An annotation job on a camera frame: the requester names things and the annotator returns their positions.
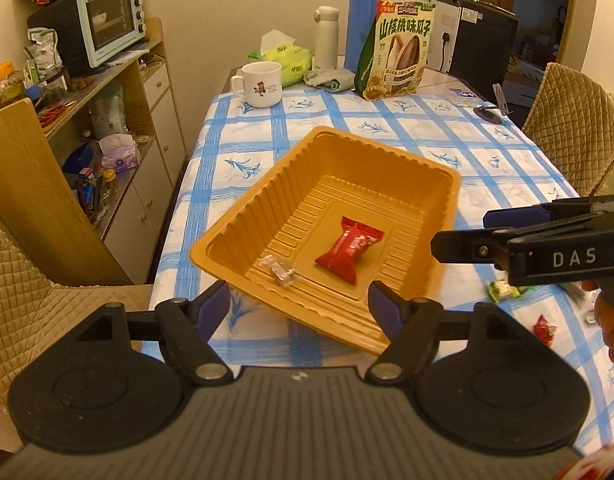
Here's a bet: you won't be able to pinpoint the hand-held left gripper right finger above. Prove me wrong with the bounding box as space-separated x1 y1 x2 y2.
365 281 530 385

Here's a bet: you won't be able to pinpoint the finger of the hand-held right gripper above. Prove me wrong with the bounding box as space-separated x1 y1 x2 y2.
484 195 614 229
431 220 535 270

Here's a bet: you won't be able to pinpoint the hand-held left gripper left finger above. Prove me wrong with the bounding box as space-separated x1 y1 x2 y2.
76 280 234 387

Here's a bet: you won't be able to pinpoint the pale candy with green ends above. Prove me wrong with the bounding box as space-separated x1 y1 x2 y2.
486 280 525 304

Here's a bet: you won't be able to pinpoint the red snack packet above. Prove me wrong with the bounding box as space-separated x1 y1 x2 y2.
314 216 384 285

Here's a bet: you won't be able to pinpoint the clear candy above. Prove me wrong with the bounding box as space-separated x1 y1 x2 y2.
257 255 300 287

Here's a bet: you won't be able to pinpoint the small red candy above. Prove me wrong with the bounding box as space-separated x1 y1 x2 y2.
532 314 558 347

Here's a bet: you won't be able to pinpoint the orange plastic tray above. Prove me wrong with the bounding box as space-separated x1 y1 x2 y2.
189 126 462 357

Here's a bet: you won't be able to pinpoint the black round pad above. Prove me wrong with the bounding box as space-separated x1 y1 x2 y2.
473 105 503 125

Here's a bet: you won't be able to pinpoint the quilted beige chair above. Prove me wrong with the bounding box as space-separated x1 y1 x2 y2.
0 212 155 411
521 62 614 198

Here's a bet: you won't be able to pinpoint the metal phone stand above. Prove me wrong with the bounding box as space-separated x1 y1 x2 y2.
492 82 513 121

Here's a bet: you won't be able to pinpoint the blue checked tablecloth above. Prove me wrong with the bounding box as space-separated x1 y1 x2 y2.
139 87 614 456

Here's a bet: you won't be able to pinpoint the black box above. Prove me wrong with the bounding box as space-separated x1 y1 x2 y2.
447 0 519 106

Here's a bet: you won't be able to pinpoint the purple tissue pack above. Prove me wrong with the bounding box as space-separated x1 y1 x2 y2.
99 132 140 171

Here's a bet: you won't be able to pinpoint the wooden storage cabinet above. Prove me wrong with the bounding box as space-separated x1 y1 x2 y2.
12 17 189 286

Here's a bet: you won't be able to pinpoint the green sunflower seed bag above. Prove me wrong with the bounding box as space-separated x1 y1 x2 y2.
354 0 438 102

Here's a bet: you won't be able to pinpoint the blue plastic container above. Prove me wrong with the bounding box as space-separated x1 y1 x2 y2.
62 141 98 176

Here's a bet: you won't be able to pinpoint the white box with plug picture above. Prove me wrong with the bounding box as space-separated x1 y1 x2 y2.
429 0 463 73

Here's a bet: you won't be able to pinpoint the grey cloth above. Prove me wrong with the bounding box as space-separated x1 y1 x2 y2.
303 64 359 93

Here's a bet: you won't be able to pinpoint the white mug with cartoon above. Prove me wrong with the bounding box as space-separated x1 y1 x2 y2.
230 61 283 108

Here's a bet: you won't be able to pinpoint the wooden board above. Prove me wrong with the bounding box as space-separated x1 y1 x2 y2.
0 98 134 286

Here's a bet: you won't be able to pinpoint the white insulated bottle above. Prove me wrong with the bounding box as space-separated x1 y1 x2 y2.
314 6 341 70

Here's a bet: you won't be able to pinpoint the blue thermos jug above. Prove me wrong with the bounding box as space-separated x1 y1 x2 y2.
348 0 402 72

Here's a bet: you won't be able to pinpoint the red scissors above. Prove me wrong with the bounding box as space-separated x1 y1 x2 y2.
37 102 68 128

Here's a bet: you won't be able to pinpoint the green tissue pack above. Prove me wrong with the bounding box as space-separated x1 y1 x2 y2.
248 30 314 87

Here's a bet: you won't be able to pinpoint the glass jar with orange lid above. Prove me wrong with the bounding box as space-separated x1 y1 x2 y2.
0 61 28 113

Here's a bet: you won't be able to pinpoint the mint green toaster oven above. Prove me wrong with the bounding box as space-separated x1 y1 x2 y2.
76 0 148 68

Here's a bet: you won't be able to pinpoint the white and green bag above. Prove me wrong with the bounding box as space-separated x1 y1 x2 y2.
24 27 65 83

